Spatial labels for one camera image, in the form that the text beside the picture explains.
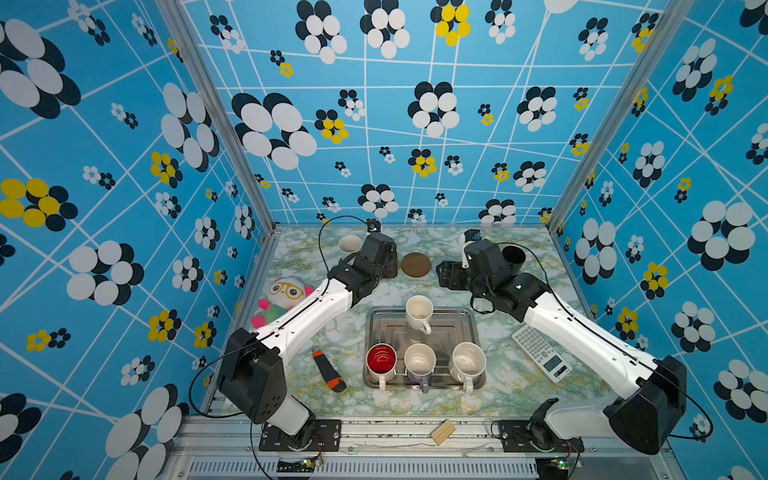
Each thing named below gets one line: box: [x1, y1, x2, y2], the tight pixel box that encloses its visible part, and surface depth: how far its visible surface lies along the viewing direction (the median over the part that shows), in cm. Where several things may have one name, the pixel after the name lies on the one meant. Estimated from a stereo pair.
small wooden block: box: [431, 420, 456, 446], surface depth 75 cm
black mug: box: [502, 245, 526, 275], surface depth 99 cm
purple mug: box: [404, 342, 437, 394], surface depth 82 cm
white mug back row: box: [406, 295, 434, 335], surface depth 89 cm
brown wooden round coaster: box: [401, 252, 431, 278], surface depth 111 cm
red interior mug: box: [366, 343, 398, 392], surface depth 80 cm
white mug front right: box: [448, 342, 487, 395], surface depth 81 cm
